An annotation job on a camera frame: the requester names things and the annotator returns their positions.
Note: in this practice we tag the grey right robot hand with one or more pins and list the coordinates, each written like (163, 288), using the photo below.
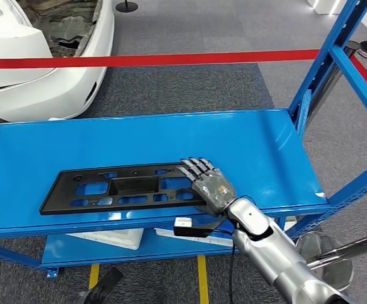
(214, 189)

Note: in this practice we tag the long black plastic frame part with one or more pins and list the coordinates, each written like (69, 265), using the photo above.
(60, 197)

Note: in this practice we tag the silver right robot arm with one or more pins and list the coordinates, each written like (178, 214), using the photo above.
(266, 247)

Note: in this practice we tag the blue metal shelf rack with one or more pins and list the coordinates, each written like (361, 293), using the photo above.
(234, 142)

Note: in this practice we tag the silver floor socket box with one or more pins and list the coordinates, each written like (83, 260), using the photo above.
(290, 224)

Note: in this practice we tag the black round floor base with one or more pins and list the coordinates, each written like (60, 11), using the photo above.
(126, 7)

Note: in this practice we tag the white display plinth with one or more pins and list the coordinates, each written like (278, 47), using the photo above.
(322, 6)

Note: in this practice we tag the white car body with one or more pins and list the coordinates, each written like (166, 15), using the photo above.
(28, 100)

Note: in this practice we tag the black right camera bracket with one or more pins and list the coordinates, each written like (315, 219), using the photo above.
(195, 232)

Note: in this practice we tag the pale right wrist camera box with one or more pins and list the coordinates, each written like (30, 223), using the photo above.
(183, 222)

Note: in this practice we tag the black left wrist bracket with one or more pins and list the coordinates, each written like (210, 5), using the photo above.
(104, 285)

